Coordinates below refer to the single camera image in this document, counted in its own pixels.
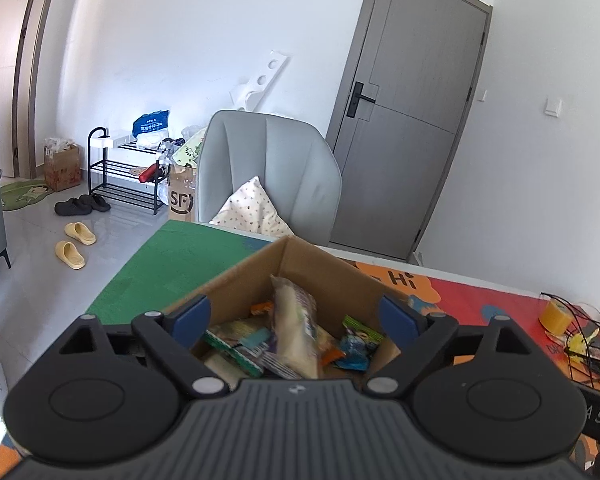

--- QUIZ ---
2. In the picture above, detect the blue plastic bag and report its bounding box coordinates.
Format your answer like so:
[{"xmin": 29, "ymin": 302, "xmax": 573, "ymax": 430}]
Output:
[{"xmin": 132, "ymin": 108, "xmax": 171, "ymax": 144}]

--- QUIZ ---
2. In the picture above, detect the white dotted pillow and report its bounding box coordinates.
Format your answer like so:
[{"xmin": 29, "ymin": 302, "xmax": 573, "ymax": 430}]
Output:
[{"xmin": 208, "ymin": 175, "xmax": 296, "ymax": 239}]

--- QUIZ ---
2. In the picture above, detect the blue snack packet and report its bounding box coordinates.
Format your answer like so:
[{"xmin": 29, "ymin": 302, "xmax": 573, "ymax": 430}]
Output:
[{"xmin": 337, "ymin": 335, "xmax": 377, "ymax": 372}]

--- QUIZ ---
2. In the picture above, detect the yellow slipper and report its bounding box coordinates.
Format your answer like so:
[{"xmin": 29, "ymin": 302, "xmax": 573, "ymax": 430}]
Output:
[
  {"xmin": 54, "ymin": 240, "xmax": 87, "ymax": 270},
  {"xmin": 63, "ymin": 221, "xmax": 98, "ymax": 246}
]

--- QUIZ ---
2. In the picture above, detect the green striped snack packet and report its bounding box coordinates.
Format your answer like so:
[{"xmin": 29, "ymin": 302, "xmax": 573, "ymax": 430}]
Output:
[{"xmin": 202, "ymin": 319, "xmax": 277, "ymax": 379}]

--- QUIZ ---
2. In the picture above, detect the black door handle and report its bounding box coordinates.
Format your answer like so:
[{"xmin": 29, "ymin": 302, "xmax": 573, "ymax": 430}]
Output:
[{"xmin": 346, "ymin": 81, "xmax": 377, "ymax": 120}]

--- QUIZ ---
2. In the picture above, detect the black slipper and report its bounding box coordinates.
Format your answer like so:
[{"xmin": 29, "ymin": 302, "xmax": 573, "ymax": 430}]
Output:
[
  {"xmin": 54, "ymin": 197, "xmax": 94, "ymax": 217},
  {"xmin": 79, "ymin": 193, "xmax": 112, "ymax": 213}
]

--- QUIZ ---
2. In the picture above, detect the yellow toy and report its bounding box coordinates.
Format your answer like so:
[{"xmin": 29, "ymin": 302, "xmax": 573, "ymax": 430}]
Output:
[{"xmin": 567, "ymin": 327, "xmax": 600, "ymax": 357}]

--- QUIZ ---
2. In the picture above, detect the long white snack packet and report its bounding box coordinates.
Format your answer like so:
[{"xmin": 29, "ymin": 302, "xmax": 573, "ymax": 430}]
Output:
[{"xmin": 269, "ymin": 274, "xmax": 327, "ymax": 381}]

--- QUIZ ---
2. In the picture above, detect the green floor rug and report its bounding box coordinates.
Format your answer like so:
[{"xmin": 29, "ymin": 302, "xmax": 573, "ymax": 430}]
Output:
[{"xmin": 0, "ymin": 178, "xmax": 49, "ymax": 214}]

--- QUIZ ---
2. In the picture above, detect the small open cardboard box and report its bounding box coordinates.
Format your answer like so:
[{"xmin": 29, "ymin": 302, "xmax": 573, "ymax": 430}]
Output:
[{"xmin": 43, "ymin": 137, "xmax": 83, "ymax": 193}]

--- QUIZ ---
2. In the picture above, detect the black wire basket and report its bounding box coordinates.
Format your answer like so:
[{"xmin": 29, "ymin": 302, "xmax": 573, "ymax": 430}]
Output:
[{"xmin": 539, "ymin": 289, "xmax": 600, "ymax": 397}]

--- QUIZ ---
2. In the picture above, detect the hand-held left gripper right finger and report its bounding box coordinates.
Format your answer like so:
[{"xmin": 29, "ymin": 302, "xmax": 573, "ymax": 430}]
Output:
[{"xmin": 363, "ymin": 293, "xmax": 534, "ymax": 401}]

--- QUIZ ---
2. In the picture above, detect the black metal shoe rack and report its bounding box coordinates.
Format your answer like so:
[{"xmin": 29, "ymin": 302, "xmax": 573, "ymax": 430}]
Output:
[{"xmin": 87, "ymin": 127, "xmax": 174, "ymax": 216}]

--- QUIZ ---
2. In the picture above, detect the brown cardboard box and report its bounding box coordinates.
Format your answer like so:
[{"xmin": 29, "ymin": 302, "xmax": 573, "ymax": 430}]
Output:
[{"xmin": 162, "ymin": 235, "xmax": 421, "ymax": 394}]

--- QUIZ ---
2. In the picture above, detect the yellow tape roll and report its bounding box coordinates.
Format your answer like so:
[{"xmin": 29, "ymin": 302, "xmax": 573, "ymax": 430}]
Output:
[{"xmin": 538, "ymin": 295, "xmax": 579, "ymax": 335}]

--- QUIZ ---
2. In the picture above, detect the grey door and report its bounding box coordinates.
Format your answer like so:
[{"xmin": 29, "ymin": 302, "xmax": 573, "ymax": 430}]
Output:
[{"xmin": 324, "ymin": 0, "xmax": 494, "ymax": 261}]

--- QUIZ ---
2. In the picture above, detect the grey upholstered chair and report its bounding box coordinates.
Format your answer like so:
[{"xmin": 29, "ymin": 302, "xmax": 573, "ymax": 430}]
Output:
[{"xmin": 194, "ymin": 109, "xmax": 344, "ymax": 249}]

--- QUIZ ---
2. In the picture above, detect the SF cardboard box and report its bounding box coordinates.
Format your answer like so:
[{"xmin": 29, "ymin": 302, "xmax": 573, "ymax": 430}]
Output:
[{"xmin": 167, "ymin": 163, "xmax": 199, "ymax": 222}]

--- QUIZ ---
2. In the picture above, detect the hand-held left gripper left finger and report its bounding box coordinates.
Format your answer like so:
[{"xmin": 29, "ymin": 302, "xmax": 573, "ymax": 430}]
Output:
[{"xmin": 55, "ymin": 293, "xmax": 232, "ymax": 401}]

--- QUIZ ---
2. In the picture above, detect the white board with round holes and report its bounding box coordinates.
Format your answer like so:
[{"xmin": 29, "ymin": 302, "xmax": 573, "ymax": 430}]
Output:
[{"xmin": 234, "ymin": 49, "xmax": 290, "ymax": 114}]

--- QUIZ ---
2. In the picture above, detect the green patterned cloth bag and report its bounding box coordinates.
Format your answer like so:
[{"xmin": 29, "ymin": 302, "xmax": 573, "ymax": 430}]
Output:
[{"xmin": 172, "ymin": 127, "xmax": 209, "ymax": 169}]

